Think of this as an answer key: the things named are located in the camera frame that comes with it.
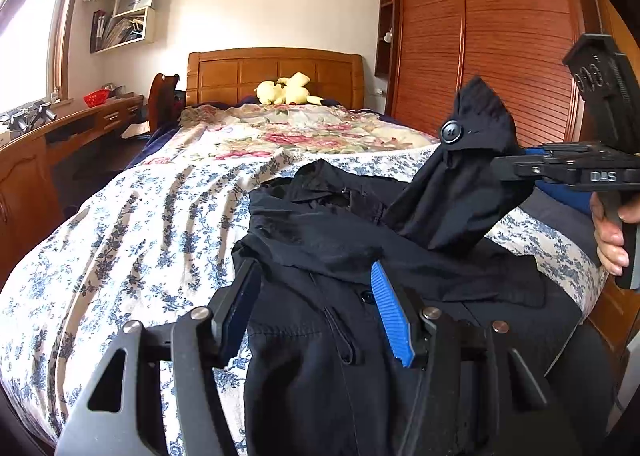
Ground wooden chair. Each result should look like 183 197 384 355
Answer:
148 73 187 134

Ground wood-framed window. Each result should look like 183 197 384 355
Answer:
0 0 96 117

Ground white wall shelf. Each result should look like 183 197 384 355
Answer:
90 0 163 54

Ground black grey devices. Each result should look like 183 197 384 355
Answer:
0 103 57 134

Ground person's right hand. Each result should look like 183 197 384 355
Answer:
590 191 631 277

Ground stack of papers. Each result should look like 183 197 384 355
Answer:
106 18 146 45

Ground black double-breasted coat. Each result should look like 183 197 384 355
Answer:
232 77 551 456

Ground pink floral blanket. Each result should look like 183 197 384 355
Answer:
145 103 441 167

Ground person's dark clothing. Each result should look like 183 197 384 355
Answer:
545 281 640 456

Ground wooden slatted wardrobe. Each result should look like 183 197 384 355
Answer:
375 0 601 157

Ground wooden desk with cabinets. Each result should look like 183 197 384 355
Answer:
0 94 146 287

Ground yellow plush toy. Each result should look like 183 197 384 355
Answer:
256 72 325 106

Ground blue folded garment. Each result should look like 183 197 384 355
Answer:
525 148 597 217

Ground wooden door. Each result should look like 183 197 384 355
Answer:
590 0 640 86

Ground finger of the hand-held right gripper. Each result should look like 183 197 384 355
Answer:
492 156 583 187
522 143 603 164

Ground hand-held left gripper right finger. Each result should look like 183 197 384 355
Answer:
370 261 581 456

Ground blue floral bedsheet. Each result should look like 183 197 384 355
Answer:
0 146 608 456

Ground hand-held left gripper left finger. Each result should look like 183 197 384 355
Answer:
55 258 263 456

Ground grey folded garment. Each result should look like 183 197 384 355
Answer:
517 196 601 259

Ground black binders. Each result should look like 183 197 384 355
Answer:
91 10 107 51

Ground wooden bed headboard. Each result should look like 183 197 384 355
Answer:
186 48 365 109

